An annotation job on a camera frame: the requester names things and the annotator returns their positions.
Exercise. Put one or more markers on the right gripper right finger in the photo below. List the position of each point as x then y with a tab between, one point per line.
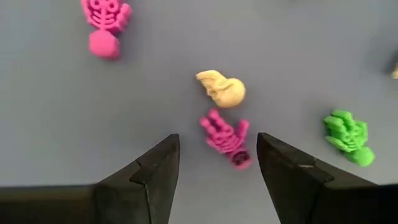
289	186

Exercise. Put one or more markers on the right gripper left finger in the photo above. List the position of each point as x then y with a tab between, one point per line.
155	186

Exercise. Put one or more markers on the pink foam skeleton figure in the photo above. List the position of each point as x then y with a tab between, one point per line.
227	140
105	25

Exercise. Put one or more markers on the green foam skeleton figure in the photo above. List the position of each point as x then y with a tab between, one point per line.
349	137

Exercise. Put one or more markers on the cream plastic skull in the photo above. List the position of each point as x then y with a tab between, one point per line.
225	90
395	72

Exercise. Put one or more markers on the blue-grey table mat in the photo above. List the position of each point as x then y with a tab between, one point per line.
62	109

